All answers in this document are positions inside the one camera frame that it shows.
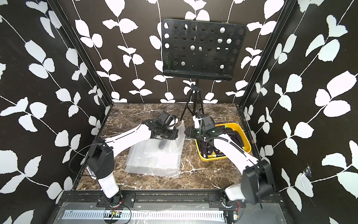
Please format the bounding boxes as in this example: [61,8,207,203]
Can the clear zip-top bag top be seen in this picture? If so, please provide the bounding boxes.
[132,121,186,152]

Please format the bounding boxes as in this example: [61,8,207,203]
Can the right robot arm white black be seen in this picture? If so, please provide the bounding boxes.
[185,123,276,205]

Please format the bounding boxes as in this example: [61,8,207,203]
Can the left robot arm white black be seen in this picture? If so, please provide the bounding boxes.
[86,121,178,200]

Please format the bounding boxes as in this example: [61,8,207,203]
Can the stack of clear zip-top bags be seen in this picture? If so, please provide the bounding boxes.
[125,147,181,178]

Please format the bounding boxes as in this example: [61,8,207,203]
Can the yellow plastic tray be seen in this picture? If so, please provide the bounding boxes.
[195,123,251,161]

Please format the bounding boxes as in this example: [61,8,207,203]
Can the white perforated strip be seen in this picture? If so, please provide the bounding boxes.
[60,210,225,221]

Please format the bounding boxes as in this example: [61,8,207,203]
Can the black perforated music stand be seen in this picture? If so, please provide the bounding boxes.
[161,19,247,115]

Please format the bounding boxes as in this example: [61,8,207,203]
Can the small printed card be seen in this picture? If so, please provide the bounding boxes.
[86,166,96,179]

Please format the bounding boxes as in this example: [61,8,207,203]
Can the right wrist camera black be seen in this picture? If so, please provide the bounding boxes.
[193,113,215,132]

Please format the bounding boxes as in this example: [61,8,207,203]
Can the black front mounting rail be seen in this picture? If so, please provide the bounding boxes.
[60,190,284,208]

